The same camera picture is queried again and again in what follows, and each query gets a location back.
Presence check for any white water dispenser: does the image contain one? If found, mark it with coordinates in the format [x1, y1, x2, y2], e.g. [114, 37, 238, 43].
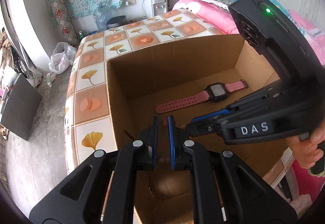
[144, 0, 167, 18]

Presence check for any patterned long cushion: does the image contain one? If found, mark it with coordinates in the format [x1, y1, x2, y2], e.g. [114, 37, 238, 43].
[52, 0, 79, 46]

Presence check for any pink blanket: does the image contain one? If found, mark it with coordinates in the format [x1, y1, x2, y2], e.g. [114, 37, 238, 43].
[171, 0, 325, 199]

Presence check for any pink strap smart watch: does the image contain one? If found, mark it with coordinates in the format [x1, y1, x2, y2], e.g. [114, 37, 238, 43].
[155, 79, 248, 114]

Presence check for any white plastic bag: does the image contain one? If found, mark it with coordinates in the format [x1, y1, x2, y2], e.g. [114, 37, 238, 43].
[49, 42, 77, 74]

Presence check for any black right camera box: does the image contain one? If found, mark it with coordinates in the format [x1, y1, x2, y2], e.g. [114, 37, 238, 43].
[227, 0, 325, 110]

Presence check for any black round bin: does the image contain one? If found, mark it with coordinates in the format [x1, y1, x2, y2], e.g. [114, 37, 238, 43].
[106, 16, 127, 29]

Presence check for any dark grey board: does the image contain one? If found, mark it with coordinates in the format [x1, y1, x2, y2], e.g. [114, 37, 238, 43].
[1, 74, 42, 141]

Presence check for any right hand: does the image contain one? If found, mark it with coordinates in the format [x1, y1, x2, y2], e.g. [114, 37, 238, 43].
[286, 121, 325, 169]

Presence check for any patterned tablecloth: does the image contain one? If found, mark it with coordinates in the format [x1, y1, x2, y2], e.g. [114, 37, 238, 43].
[63, 8, 295, 189]

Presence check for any empty clear water jug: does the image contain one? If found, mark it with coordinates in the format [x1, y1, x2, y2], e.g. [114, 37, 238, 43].
[93, 5, 113, 31]

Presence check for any brown cardboard box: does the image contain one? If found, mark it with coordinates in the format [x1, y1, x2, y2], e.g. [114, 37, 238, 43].
[106, 34, 279, 223]

